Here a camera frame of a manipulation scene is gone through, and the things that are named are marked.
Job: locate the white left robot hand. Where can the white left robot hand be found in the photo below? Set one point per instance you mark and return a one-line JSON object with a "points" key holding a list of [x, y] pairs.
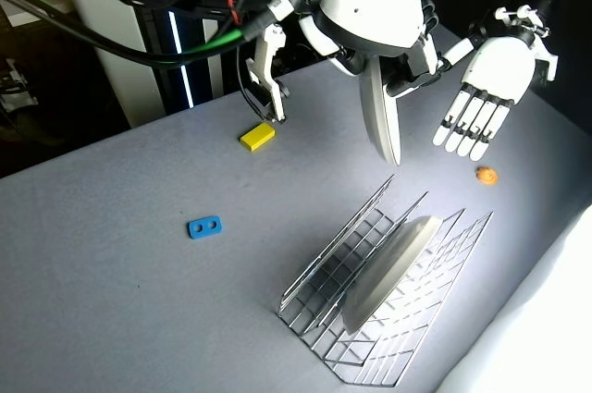
{"points": [[499, 69]]}

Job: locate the blue block with two holes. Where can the blue block with two holes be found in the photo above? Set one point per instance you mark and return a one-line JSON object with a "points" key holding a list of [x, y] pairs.
{"points": [[205, 227]]}

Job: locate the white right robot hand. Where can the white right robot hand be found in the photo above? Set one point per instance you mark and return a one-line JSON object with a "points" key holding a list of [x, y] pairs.
{"points": [[370, 4]]}

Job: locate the white robot body column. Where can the white robot body column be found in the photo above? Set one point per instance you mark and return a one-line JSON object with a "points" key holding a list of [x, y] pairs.
{"points": [[111, 41]]}

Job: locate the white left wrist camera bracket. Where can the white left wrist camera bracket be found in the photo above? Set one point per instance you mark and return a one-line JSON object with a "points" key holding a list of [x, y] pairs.
{"points": [[525, 11]]}

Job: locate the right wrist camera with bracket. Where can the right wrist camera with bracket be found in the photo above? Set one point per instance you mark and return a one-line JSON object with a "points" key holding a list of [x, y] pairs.
{"points": [[268, 69]]}

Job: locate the yellow rectangular block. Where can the yellow rectangular block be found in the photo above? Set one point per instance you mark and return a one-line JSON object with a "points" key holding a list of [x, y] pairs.
{"points": [[257, 137]]}

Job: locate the orange swirl cookie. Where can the orange swirl cookie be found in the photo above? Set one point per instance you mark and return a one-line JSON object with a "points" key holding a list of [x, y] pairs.
{"points": [[487, 176]]}

